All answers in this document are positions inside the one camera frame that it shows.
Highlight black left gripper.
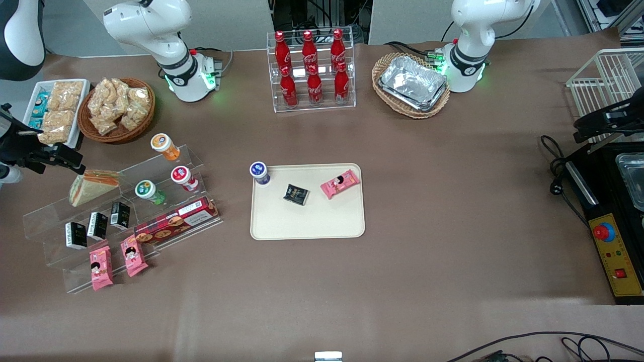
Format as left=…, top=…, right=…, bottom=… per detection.
left=574, top=98, right=644, bottom=143

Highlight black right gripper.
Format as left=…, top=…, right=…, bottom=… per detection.
left=0, top=117, right=87, bottom=174

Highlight triangular wrapped sandwich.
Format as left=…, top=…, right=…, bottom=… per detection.
left=68, top=169, right=122, bottom=208

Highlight steel food tray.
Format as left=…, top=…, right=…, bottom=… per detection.
left=614, top=153, right=644, bottom=212

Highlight aluminium foil tray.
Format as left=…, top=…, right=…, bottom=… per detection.
left=378, top=55, right=449, bottom=113

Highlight beige plastic tray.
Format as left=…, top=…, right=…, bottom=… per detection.
left=250, top=162, right=366, bottom=241

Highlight rice cracker packet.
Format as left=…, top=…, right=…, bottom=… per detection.
left=49, top=81, right=85, bottom=112
left=37, top=126, right=71, bottom=145
left=42, top=110, right=77, bottom=132

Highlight white rectangular snack dish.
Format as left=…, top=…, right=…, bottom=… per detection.
left=23, top=79, right=92, bottom=149

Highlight clear bag of puffed snacks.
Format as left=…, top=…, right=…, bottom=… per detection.
left=110, top=79, right=152, bottom=132
left=87, top=79, right=115, bottom=119
left=91, top=114, right=120, bottom=136

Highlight dark brown wicker basket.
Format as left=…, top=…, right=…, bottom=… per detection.
left=77, top=77, right=156, bottom=144

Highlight clear acrylic stepped display shelf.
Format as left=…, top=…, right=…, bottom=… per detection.
left=22, top=145, right=223, bottom=295

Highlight black sealing machine yellow panel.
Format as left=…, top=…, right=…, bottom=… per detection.
left=563, top=141, right=644, bottom=305

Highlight small black drink carton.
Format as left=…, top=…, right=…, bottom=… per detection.
left=109, top=201, right=131, bottom=231
left=65, top=221, right=88, bottom=250
left=87, top=212, right=108, bottom=241

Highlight green lid cup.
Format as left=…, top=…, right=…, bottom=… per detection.
left=134, top=179, right=167, bottom=206

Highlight orange lid cup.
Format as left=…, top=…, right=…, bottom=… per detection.
left=150, top=133, right=181, bottom=161

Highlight pink snack pack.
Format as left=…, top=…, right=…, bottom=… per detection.
left=320, top=169, right=361, bottom=201
left=120, top=240, right=149, bottom=278
left=89, top=245, right=114, bottom=292

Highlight red lid cup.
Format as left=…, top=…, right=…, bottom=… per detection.
left=171, top=165, right=200, bottom=193

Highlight red cookie box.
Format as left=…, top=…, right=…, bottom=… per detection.
left=133, top=197, right=220, bottom=246

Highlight blue lid cup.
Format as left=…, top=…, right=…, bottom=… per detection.
left=249, top=161, right=272, bottom=187

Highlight light wicker basket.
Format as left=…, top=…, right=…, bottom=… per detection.
left=371, top=52, right=451, bottom=120

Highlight red cola bottle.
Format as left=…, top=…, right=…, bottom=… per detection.
left=301, top=30, right=318, bottom=68
left=274, top=31, right=292, bottom=71
left=330, top=28, right=347, bottom=66
left=280, top=66, right=299, bottom=108
left=334, top=61, right=350, bottom=105
left=306, top=64, right=324, bottom=106

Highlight black snack packet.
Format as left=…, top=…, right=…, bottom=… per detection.
left=283, top=184, right=310, bottom=206

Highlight clear acrylic bottle rack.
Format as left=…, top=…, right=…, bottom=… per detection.
left=266, top=27, right=357, bottom=114

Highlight black power cable with plug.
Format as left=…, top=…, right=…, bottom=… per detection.
left=540, top=134, right=590, bottom=228

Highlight white wire rack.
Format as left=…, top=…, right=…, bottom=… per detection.
left=566, top=47, right=644, bottom=144

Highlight aluminium frame structure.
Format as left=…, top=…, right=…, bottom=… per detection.
left=575, top=0, right=644, bottom=37

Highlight grey cable at arm base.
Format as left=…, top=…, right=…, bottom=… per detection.
left=191, top=47, right=235, bottom=77

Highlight black cables at arm base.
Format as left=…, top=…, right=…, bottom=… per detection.
left=384, top=39, right=456, bottom=63

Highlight black floor cables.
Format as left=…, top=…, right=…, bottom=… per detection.
left=447, top=331, right=644, bottom=362

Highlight black frame with cables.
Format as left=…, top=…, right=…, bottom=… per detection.
left=268, top=0, right=374, bottom=47

